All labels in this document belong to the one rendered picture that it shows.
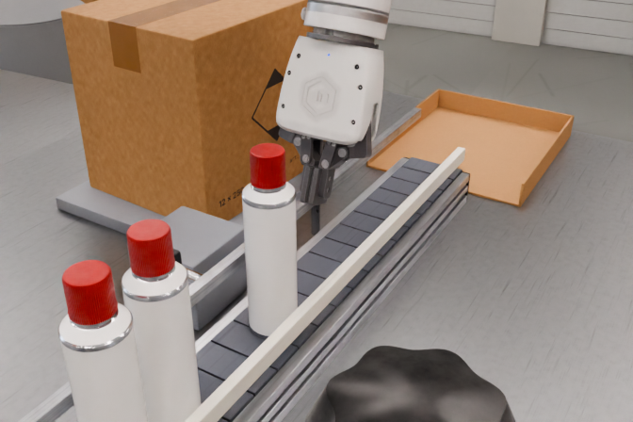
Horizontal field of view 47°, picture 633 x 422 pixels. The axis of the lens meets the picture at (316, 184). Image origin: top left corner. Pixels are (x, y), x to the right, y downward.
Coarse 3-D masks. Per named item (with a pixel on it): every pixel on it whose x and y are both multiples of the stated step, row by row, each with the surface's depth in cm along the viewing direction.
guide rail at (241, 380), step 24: (456, 168) 105; (432, 192) 98; (408, 216) 92; (384, 240) 87; (360, 264) 82; (336, 288) 78; (312, 312) 74; (288, 336) 71; (264, 360) 67; (240, 384) 65; (216, 408) 62
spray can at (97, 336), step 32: (64, 288) 49; (96, 288) 49; (64, 320) 51; (96, 320) 50; (128, 320) 52; (64, 352) 51; (96, 352) 50; (128, 352) 52; (96, 384) 51; (128, 384) 53; (96, 416) 53; (128, 416) 54
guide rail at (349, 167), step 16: (416, 112) 106; (400, 128) 102; (384, 144) 99; (352, 160) 92; (336, 176) 88; (304, 208) 83; (240, 256) 73; (208, 272) 71; (224, 272) 72; (192, 288) 68; (208, 288) 70; (192, 304) 68; (64, 384) 57; (48, 400) 56; (64, 400) 56; (32, 416) 54; (48, 416) 55
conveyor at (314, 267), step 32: (416, 160) 111; (384, 192) 102; (352, 224) 94; (320, 256) 88; (352, 288) 82; (320, 320) 77; (224, 352) 73; (288, 352) 73; (256, 384) 69; (224, 416) 65
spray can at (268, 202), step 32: (256, 160) 66; (256, 192) 67; (288, 192) 68; (256, 224) 68; (288, 224) 69; (256, 256) 70; (288, 256) 70; (256, 288) 72; (288, 288) 72; (256, 320) 74
